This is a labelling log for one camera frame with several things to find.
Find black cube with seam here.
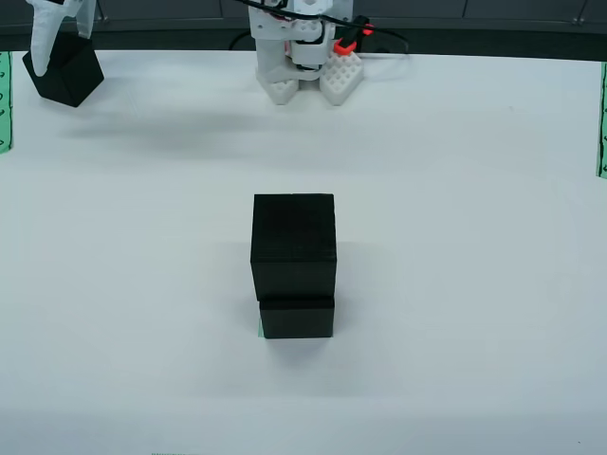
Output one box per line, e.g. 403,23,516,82
248,192,338,303

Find black cube rounded edges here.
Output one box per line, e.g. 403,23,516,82
22,33,105,109
258,294,337,340

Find orange clamp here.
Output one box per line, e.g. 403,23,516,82
333,15,377,54

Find black cable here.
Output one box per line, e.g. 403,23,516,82
230,0,412,61

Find green strip with arrows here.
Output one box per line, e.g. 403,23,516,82
594,61,607,179
0,50,15,156

